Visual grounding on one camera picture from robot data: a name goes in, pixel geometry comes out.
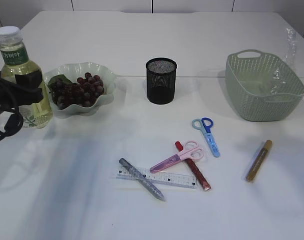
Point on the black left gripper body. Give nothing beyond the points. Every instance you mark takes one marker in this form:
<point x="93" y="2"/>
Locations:
<point x="9" y="93"/>

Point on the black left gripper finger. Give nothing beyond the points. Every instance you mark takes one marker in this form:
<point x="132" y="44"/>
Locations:
<point x="30" y="80"/>
<point x="29" y="96"/>

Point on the green tea bottle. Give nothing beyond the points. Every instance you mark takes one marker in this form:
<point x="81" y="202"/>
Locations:
<point x="17" y="62"/>

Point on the purple grape bunch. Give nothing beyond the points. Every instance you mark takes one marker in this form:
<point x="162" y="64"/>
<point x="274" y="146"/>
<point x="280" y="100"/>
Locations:
<point x="84" y="92"/>

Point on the clear plastic sheet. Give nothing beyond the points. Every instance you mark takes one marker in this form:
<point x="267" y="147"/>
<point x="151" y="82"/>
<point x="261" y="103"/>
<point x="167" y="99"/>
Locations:
<point x="290" y="50"/>

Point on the black mesh pen holder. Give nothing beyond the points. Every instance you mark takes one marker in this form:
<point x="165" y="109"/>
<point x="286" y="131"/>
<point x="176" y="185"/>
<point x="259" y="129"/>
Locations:
<point x="161" y="79"/>

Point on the grey glitter pen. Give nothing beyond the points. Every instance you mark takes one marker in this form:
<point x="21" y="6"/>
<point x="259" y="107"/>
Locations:
<point x="147" y="184"/>

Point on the clear plastic ruler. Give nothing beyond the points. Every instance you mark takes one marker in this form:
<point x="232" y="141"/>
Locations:
<point x="160" y="177"/>

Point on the red glitter pen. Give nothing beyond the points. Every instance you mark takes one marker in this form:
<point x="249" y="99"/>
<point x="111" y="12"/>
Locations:
<point x="198" y="172"/>

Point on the green woven plastic basket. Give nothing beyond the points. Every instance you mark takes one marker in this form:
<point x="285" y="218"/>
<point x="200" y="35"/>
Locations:
<point x="262" y="88"/>

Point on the gold glitter pen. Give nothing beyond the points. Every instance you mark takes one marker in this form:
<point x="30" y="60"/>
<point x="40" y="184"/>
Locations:
<point x="258" y="161"/>

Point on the pink scissors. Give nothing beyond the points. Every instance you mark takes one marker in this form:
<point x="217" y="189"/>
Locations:
<point x="173" y="160"/>

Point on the blue scissors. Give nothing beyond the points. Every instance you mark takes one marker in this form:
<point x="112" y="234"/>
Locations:
<point x="204" y="126"/>

